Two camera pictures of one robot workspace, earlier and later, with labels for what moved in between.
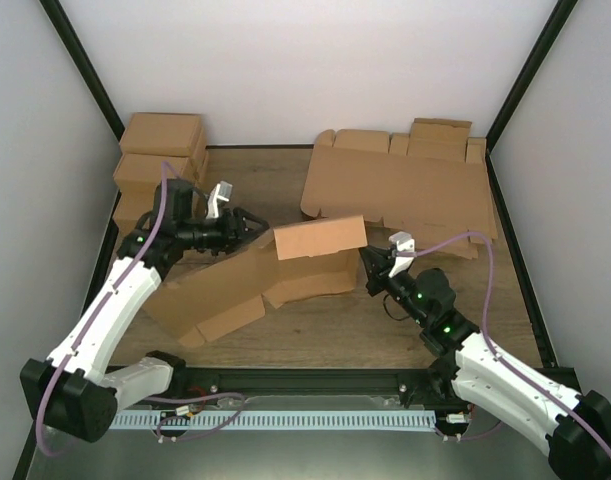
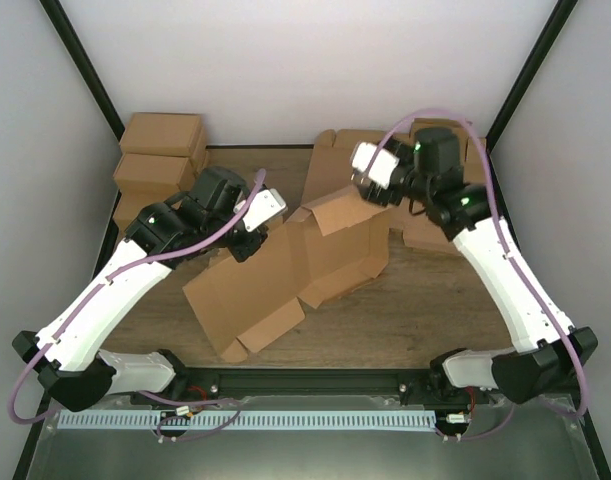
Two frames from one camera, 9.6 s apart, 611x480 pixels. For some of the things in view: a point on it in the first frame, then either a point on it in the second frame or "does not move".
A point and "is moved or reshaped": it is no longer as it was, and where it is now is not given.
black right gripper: (382, 263) -> (377, 195)
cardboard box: (164, 133) does not move
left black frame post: (67, 34) does not move
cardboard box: (289, 264) is moved or reshaped
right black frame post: (561, 14) does not move
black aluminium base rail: (240, 383) does not move
